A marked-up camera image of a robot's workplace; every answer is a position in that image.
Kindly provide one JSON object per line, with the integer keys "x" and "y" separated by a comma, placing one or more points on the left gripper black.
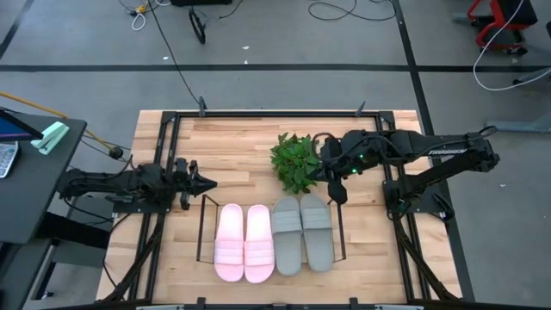
{"x": 189, "y": 185}

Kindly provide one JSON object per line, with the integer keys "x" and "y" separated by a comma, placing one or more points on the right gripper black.
{"x": 336, "y": 165}

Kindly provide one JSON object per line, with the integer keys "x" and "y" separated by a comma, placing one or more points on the pink foam slide sandal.
{"x": 229, "y": 241}
{"x": 259, "y": 245}

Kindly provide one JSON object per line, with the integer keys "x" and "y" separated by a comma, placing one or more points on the grey foam slide sandal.
{"x": 286, "y": 241}
{"x": 317, "y": 237}

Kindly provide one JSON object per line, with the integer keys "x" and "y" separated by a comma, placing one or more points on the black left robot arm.
{"x": 107, "y": 183}

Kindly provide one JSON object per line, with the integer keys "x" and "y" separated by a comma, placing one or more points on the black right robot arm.
{"x": 430, "y": 148}

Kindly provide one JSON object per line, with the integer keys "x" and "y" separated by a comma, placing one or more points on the green artificial plant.
{"x": 295, "y": 165}

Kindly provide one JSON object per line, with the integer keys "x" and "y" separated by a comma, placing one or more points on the mint green stapler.
{"x": 49, "y": 138}

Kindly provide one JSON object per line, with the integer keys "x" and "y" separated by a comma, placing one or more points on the black desk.
{"x": 39, "y": 194}

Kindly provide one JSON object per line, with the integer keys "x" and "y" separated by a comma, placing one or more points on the yellow plug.
{"x": 140, "y": 8}

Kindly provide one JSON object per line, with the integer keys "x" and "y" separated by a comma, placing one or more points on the black tablet blue screen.
{"x": 15, "y": 129}

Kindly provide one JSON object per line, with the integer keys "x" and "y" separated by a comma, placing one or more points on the white calculator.
{"x": 6, "y": 159}

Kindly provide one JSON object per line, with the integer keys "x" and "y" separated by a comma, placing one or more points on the grey metal bar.
{"x": 534, "y": 76}

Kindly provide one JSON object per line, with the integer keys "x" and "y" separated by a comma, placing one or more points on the red metal cart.
{"x": 499, "y": 21}

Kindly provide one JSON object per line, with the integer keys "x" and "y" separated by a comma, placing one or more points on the wooden shelf black metal frame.
{"x": 245, "y": 208}

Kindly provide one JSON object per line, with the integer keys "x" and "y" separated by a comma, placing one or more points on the black aluminium rig frame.
{"x": 258, "y": 114}

